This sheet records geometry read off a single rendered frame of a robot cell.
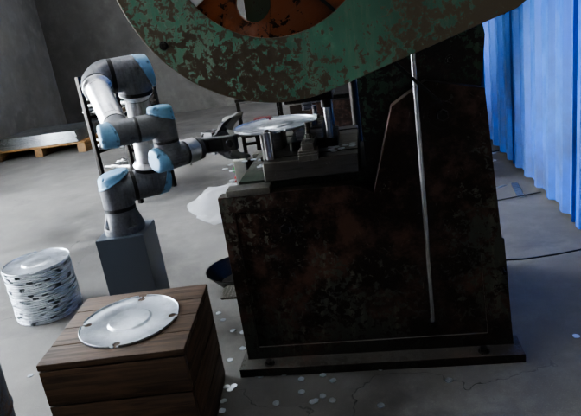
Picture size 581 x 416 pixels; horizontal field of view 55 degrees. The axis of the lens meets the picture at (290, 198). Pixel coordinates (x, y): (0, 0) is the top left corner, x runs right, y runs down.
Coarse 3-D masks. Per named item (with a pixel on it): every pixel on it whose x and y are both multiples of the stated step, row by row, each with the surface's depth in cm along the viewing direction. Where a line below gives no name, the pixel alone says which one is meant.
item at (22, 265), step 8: (48, 248) 267; (56, 248) 267; (64, 248) 264; (24, 256) 263; (32, 256) 262; (40, 256) 258; (48, 256) 257; (56, 256) 257; (64, 256) 255; (8, 264) 256; (16, 264) 255; (24, 264) 251; (32, 264) 250; (40, 264) 249; (48, 264) 249; (56, 264) 246; (8, 272) 246; (16, 272) 244; (24, 272) 243
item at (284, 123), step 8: (256, 120) 205; (264, 120) 205; (272, 120) 202; (280, 120) 196; (288, 120) 194; (296, 120) 195; (304, 120) 193; (240, 128) 196; (248, 128) 194; (256, 128) 192; (264, 128) 188; (272, 128) 187; (280, 128) 185; (288, 128) 183; (296, 128) 181
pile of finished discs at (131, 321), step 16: (112, 304) 175; (128, 304) 174; (144, 304) 172; (160, 304) 171; (176, 304) 169; (96, 320) 167; (112, 320) 164; (128, 320) 163; (144, 320) 161; (160, 320) 161; (80, 336) 159; (96, 336) 158; (112, 336) 156; (128, 336) 155; (144, 336) 154
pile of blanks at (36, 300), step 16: (48, 272) 246; (64, 272) 250; (16, 288) 242; (32, 288) 242; (48, 288) 245; (64, 288) 250; (16, 304) 248; (32, 304) 244; (48, 304) 246; (64, 304) 250; (80, 304) 260; (32, 320) 246; (48, 320) 248
